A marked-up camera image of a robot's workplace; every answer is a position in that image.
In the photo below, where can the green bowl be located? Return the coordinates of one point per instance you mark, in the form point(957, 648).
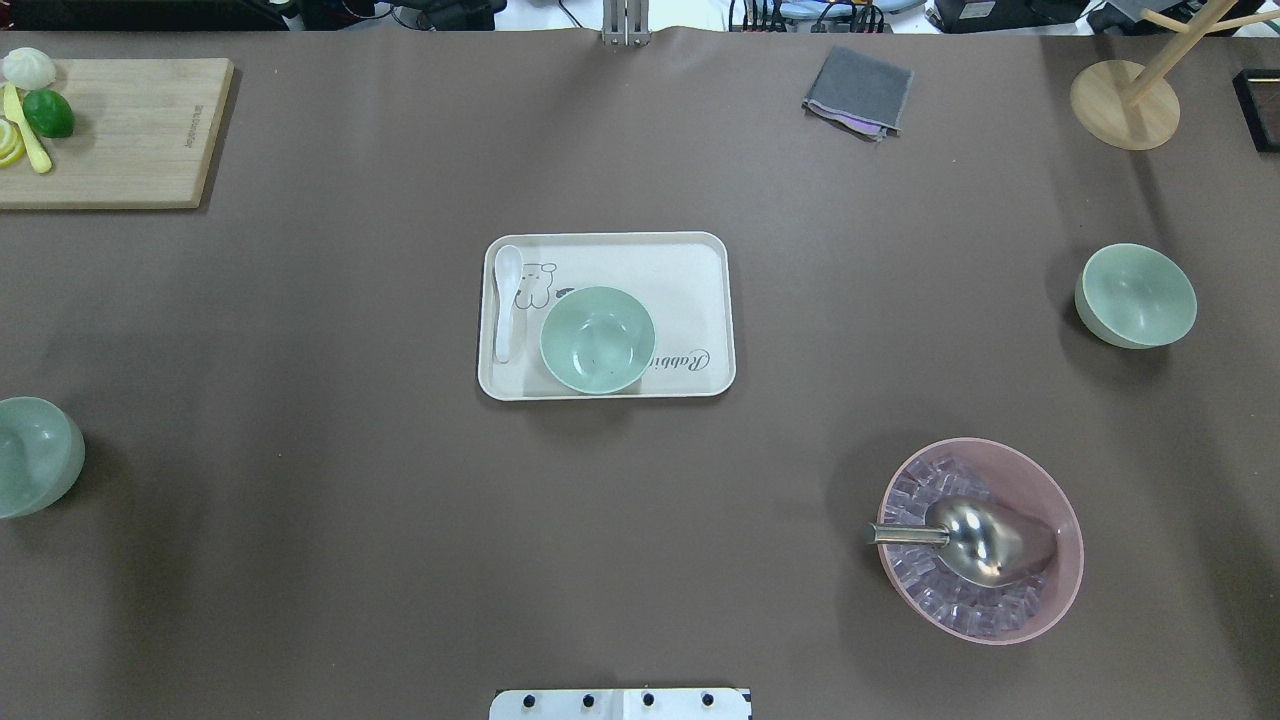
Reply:
point(598, 340)
point(42, 455)
point(1132, 296)

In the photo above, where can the green bowl on tray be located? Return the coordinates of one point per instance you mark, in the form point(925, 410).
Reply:
point(598, 340)

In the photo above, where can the cream serving tray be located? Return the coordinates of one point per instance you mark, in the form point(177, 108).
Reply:
point(682, 278)

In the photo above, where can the white ceramic spoon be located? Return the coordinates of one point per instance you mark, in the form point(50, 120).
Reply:
point(508, 269)

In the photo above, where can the pink bowl with ice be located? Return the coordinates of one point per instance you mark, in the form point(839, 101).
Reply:
point(981, 468)

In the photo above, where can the grey folded cloth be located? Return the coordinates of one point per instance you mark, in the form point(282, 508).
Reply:
point(861, 93)

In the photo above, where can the metal scoop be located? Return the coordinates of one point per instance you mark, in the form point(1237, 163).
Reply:
point(979, 540)

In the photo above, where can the wooden mug tree stand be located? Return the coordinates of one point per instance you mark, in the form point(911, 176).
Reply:
point(1131, 106)

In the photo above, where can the bamboo cutting board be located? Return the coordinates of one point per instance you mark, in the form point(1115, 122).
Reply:
point(146, 131)

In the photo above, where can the green lime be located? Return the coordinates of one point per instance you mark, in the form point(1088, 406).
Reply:
point(48, 113)

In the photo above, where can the lemon slice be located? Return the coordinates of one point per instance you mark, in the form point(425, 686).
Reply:
point(12, 144)

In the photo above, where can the dark wooden tray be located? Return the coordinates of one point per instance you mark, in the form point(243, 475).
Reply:
point(1257, 91)

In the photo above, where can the yellow plastic knife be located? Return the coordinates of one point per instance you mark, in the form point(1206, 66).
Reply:
point(30, 144)

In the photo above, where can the white garlic bulb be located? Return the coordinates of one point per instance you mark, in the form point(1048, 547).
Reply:
point(29, 68)

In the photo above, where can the aluminium frame post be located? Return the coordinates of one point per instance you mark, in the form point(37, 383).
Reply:
point(625, 23)

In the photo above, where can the white camera pole base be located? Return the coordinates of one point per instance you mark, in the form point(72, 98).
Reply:
point(623, 703)

